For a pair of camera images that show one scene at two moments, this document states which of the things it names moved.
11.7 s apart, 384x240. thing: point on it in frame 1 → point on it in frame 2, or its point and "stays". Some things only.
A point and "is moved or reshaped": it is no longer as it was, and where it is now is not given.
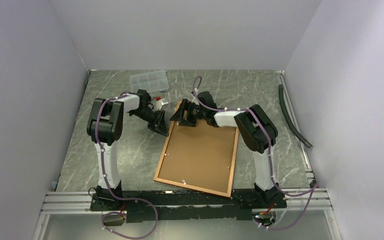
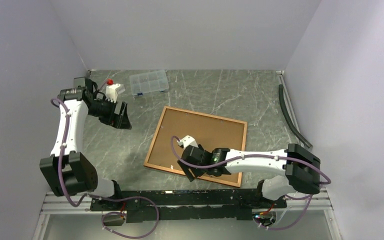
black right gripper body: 194,113 → 196,170
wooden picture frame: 157,179 → 200,176
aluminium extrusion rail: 313,199 stays
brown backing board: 201,156 is moved or reshaped
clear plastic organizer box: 152,81 stays
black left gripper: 159,124 → 123,118
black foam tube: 281,96 stays
